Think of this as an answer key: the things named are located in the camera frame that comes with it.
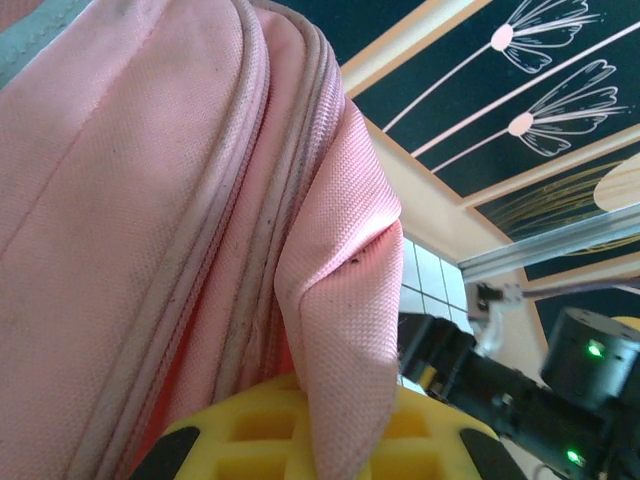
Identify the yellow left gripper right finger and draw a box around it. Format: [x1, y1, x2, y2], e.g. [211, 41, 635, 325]
[367, 383, 524, 480]

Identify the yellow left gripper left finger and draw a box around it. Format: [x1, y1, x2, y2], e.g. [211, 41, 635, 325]
[132, 373, 317, 480]

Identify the pink backpack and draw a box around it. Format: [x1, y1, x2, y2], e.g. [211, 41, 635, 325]
[0, 0, 405, 480]

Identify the beige circle gold lines panel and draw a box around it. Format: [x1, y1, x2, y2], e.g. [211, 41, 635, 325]
[469, 154, 640, 261]

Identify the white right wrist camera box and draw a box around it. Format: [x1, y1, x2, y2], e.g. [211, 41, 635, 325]
[472, 282, 524, 356]

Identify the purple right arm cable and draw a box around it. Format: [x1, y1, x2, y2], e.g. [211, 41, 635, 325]
[519, 281, 640, 304]

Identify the aluminium frame post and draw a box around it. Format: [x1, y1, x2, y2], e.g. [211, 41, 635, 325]
[459, 199, 640, 279]

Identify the pink flowers wall panel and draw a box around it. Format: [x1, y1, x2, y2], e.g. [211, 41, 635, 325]
[344, 0, 640, 201]

